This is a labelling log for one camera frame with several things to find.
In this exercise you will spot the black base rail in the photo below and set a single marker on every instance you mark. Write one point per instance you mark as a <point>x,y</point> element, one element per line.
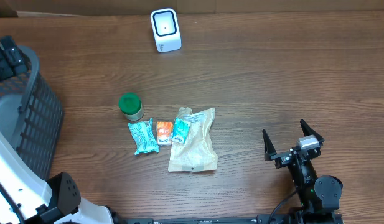
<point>204,221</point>

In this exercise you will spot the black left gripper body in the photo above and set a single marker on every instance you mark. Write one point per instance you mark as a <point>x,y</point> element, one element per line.
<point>2,67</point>

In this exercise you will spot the grey plastic mesh basket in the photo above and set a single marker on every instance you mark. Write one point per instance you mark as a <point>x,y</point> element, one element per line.
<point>31,116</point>

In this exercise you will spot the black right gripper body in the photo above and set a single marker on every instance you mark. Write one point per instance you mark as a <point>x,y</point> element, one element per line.
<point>282,158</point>

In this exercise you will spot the orange tissue pack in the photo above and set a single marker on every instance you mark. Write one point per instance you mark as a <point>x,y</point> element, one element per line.
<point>163,131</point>

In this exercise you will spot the teal tissue pack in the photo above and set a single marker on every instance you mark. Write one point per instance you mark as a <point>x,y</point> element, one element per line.
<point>180,131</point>

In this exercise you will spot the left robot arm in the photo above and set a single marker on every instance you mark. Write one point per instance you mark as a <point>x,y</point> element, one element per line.
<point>26,198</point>

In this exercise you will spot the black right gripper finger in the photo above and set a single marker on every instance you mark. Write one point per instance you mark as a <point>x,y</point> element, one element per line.
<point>269,150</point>
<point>307,130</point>

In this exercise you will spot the green snack packet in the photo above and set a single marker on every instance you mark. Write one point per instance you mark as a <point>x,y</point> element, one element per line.
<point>143,136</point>

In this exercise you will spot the beige plastic pouch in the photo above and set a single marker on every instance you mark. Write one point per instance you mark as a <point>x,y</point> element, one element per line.
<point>197,154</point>

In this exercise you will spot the white barcode scanner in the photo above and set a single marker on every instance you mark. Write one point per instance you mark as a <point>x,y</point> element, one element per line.
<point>166,30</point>

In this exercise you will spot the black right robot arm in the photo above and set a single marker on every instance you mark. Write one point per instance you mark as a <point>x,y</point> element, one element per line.
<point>319,196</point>

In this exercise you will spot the green capped bottle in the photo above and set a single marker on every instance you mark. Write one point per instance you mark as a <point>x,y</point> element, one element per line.
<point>131,106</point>

